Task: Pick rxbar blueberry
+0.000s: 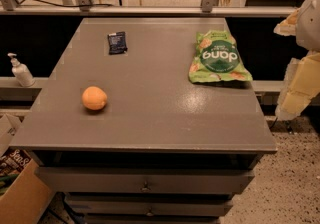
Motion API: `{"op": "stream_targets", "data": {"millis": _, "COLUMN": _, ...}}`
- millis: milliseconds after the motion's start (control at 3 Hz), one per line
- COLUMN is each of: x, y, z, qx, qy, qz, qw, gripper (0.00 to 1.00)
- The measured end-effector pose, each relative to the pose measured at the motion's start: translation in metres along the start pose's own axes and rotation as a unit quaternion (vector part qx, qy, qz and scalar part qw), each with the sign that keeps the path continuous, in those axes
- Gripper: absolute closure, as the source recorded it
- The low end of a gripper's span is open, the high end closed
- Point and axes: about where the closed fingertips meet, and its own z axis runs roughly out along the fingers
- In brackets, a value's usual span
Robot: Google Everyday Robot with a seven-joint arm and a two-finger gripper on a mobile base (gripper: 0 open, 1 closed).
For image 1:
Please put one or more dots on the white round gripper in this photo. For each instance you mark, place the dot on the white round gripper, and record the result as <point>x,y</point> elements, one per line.
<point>309,23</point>

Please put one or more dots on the dark blue rxbar wrapper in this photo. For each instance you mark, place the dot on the dark blue rxbar wrapper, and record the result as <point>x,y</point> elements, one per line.
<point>117,43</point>

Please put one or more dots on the green dang chips bag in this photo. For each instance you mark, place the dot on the green dang chips bag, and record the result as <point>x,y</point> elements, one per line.
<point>217,59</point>

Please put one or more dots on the grey drawer cabinet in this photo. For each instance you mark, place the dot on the grey drawer cabinet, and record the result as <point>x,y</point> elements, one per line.
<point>163,150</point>

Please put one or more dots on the orange fruit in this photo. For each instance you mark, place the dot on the orange fruit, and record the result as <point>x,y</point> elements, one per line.
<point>94,98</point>

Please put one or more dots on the white pump lotion bottle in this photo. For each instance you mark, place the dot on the white pump lotion bottle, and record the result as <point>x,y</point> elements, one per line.
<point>21,71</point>

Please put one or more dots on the snack packages in box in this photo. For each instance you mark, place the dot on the snack packages in box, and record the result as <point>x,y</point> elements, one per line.
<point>12,163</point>

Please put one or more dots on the brown cardboard box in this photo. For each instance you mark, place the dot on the brown cardboard box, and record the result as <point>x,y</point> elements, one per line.
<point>27,198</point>

